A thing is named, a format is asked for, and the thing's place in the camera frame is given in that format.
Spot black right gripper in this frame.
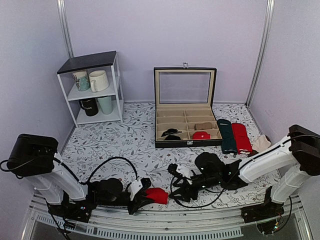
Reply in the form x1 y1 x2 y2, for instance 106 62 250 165
169 174 221 204

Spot red and beige sock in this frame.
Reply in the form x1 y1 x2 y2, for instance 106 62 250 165
145 187 169 205

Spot black compartment storage box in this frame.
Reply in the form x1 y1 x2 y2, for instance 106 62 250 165
153 65 223 149

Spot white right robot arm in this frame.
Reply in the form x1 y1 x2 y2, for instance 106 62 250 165
167 124 320 223

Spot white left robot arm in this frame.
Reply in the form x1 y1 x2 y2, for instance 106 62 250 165
4 134 155 223

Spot rolled black sock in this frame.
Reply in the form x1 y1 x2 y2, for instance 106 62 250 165
161 128 182 141

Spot rolled red sock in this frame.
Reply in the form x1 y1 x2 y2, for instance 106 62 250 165
192 131 211 140

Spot rolled brown sock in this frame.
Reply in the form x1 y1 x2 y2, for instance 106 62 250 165
194 122 217 131

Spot dark green sock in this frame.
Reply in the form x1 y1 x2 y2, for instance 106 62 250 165
217 119 238 154

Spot red sock with white band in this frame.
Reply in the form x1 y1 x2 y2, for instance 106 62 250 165
231 123 253 155

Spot cream and brown sock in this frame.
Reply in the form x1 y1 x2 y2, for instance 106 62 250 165
248 134 272 157

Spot light green tumbler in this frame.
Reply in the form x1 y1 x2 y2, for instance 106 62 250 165
97 96 113 115

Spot black mug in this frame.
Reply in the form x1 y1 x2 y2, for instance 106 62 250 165
78 98 99 117

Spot white mug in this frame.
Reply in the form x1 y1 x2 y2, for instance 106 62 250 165
89 70 109 93

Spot white shelf with black top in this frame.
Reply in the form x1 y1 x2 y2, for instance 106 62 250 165
57 50 124 127

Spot teal patterned mug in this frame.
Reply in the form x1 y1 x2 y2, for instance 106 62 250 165
72 70 91 92

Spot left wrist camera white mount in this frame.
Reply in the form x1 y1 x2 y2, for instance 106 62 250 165
127 179 143 202

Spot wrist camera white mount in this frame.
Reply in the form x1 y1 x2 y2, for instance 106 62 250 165
176 165 193 179
127 179 143 202

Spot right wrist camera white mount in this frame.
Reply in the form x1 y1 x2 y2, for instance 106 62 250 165
176 165 193 179

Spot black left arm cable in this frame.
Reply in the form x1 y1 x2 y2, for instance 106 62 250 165
0 156 139 186

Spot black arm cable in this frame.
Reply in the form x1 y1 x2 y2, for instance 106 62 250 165
169 134 320 209
0 156 139 186

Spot aluminium front frame rail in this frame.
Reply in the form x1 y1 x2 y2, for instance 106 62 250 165
22 194 315 240

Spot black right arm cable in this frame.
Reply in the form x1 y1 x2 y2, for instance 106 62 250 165
169 134 320 209

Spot right metal corner post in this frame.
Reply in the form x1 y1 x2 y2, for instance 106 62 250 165
245 0 275 108

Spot metal corner post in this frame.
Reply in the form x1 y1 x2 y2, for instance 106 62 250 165
56 0 74 58
245 0 275 108

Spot left metal corner post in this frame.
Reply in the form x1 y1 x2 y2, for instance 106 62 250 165
56 0 74 58

